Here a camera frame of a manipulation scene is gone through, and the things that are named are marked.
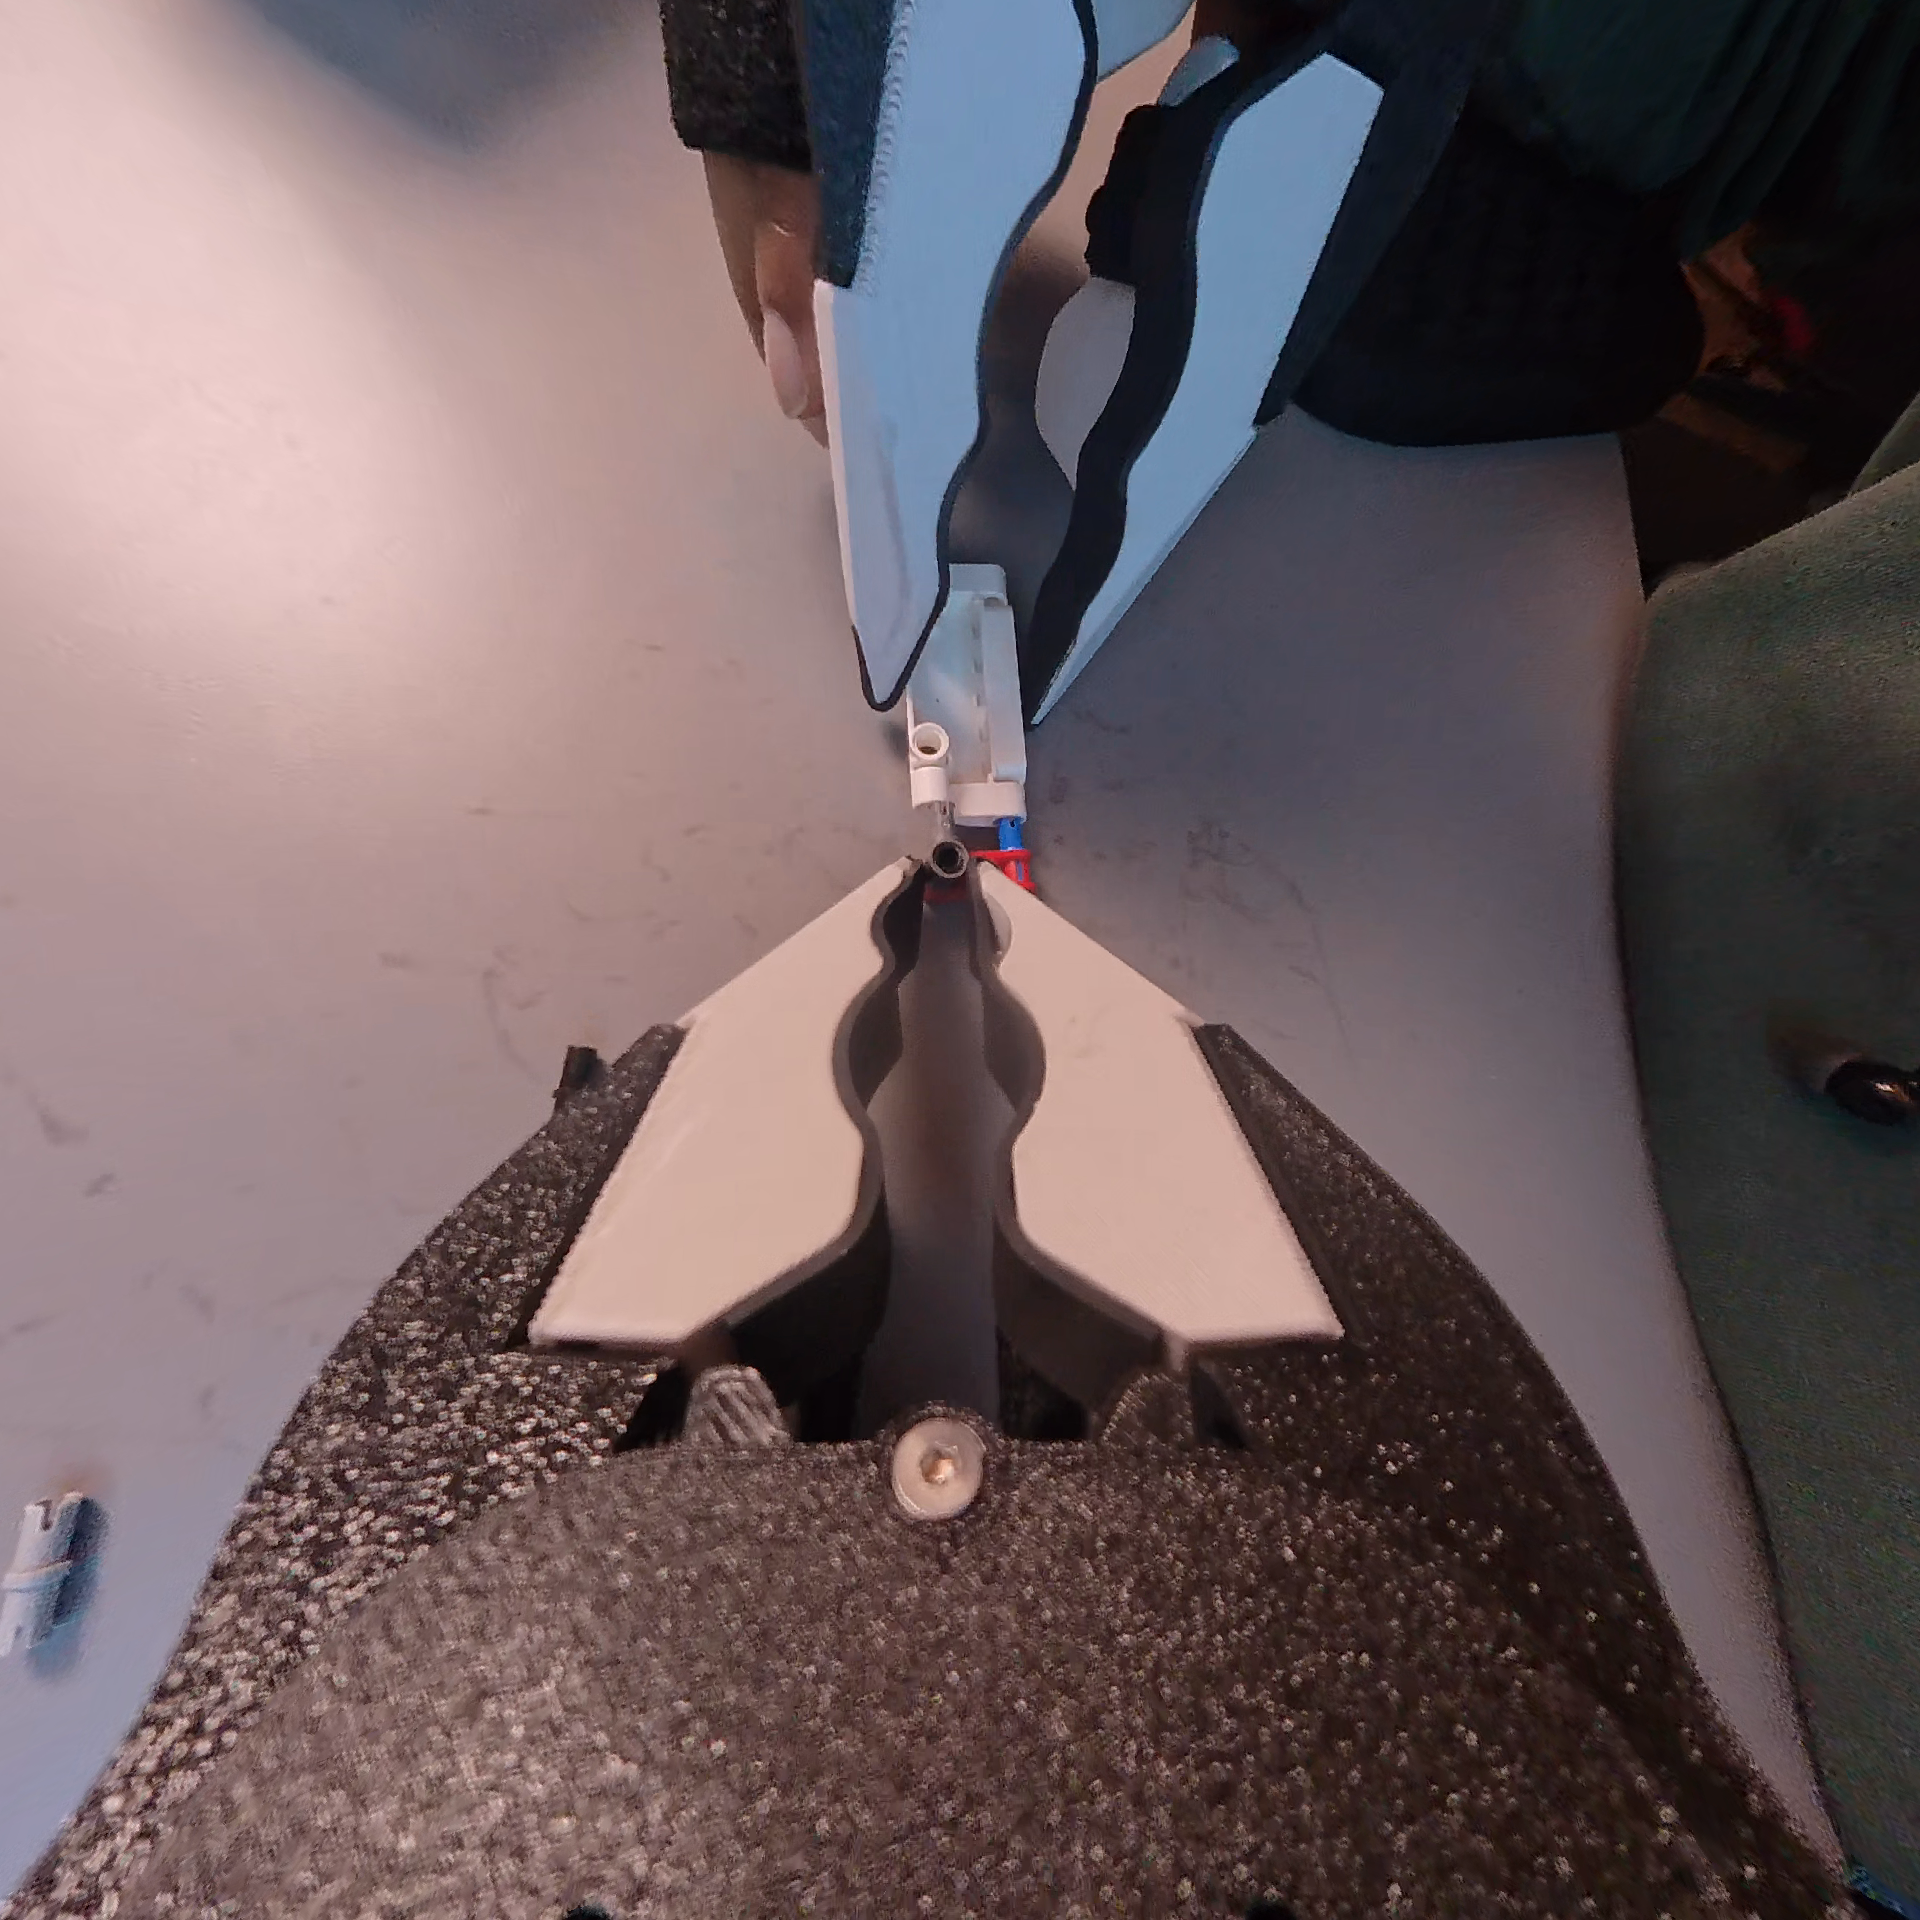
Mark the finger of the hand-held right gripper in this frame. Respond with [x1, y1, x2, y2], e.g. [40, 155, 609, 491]
[814, 0, 1097, 711]
[1026, 54, 1385, 722]

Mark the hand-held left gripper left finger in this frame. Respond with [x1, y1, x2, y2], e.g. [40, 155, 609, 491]
[527, 858, 928, 1444]

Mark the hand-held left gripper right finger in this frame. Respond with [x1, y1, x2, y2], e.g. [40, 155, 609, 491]
[966, 862, 1346, 1425]

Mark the white toy panel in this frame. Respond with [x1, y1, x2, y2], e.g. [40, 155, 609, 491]
[903, 562, 1030, 826]

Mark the light grey toy pin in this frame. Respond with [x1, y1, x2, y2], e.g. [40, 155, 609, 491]
[0, 1493, 96, 1653]

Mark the person's right forearm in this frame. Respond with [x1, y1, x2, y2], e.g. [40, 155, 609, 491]
[1288, 0, 1920, 447]

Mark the person's right hand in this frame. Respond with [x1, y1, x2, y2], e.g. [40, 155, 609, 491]
[661, 0, 832, 447]

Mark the person's green top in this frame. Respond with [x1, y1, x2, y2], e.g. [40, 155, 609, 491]
[1615, 465, 1920, 1920]

